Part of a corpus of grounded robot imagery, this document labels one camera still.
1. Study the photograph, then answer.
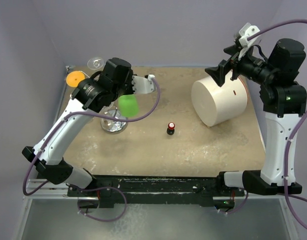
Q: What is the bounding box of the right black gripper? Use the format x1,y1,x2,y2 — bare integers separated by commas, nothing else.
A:
206,42,278,86

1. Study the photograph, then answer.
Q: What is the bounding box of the green plastic wine glass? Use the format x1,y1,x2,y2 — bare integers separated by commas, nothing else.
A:
117,94,140,118

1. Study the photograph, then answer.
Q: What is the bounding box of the clear wine glass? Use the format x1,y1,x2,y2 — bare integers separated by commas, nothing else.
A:
100,105,118,134
87,57,105,71

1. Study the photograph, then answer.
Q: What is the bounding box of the orange plastic wine glass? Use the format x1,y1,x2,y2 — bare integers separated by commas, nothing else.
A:
65,71,86,88

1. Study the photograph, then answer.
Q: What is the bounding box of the clear wine glass front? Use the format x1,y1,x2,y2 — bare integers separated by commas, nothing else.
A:
100,105,118,134

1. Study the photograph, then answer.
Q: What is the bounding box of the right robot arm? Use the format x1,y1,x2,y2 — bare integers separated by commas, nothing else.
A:
205,38,307,196

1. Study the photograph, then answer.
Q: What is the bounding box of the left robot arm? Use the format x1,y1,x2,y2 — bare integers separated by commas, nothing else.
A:
22,57,133,196

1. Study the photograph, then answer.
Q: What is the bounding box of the white cylindrical container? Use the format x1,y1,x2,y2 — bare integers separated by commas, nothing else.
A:
191,72,249,127

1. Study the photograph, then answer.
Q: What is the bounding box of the small red capped bottle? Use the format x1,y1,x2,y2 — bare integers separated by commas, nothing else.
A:
166,122,176,136

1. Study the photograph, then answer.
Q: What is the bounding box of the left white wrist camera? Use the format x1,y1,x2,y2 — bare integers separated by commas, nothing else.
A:
131,74,157,95

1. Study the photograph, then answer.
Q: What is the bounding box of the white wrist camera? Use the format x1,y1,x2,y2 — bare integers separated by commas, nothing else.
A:
131,74,157,95
234,22,260,61

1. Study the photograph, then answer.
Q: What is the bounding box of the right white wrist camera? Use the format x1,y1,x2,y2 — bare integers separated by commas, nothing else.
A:
234,22,260,61

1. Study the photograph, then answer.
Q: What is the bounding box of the silver wire glass rack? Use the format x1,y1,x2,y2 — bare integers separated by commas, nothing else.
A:
99,101,128,134

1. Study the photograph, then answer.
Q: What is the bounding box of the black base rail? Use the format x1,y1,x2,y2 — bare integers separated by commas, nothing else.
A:
67,175,245,209

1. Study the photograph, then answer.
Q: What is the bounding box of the base left purple cable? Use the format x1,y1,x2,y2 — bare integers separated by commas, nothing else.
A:
77,186,128,222

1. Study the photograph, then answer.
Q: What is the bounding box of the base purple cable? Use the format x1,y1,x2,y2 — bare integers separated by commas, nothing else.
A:
217,191,249,216
77,186,128,222

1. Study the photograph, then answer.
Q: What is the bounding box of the base right purple cable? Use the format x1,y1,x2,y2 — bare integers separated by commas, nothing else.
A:
217,191,249,216

